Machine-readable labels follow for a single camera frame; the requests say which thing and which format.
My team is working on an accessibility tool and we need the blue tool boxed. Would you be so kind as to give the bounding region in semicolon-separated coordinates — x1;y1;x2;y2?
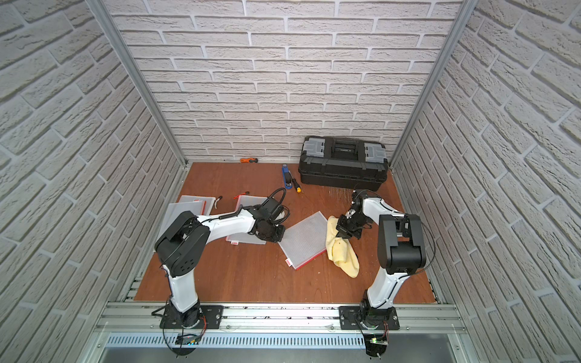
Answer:
281;164;293;189

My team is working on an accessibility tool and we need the yellow cleaning cloth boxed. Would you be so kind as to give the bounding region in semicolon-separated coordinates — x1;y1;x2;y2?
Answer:
325;216;360;278

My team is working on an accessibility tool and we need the aluminium front rail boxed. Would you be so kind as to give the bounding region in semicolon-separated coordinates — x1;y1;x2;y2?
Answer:
96;302;468;334

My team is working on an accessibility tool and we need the black yellow screwdriver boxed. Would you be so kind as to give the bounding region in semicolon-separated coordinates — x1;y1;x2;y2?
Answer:
291;178;302;193

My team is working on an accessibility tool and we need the white mesh document bag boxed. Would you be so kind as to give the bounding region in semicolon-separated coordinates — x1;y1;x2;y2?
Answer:
179;195;216;216
225;195;266;245

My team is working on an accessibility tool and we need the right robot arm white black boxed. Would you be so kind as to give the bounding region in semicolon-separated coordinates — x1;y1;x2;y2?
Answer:
331;190;428;331

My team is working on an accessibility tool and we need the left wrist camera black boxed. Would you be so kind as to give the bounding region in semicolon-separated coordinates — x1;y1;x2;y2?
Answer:
257;198;290;225

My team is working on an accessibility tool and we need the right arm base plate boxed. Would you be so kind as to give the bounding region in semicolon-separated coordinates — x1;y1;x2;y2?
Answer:
338;306;400;331

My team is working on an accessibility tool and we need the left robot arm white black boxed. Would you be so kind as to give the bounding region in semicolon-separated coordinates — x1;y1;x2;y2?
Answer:
154;205;290;329

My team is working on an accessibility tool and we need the black plastic toolbox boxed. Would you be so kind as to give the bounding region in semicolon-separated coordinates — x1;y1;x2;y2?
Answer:
298;136;389;191

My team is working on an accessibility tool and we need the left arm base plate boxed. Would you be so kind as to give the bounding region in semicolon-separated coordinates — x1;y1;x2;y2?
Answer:
160;303;225;330

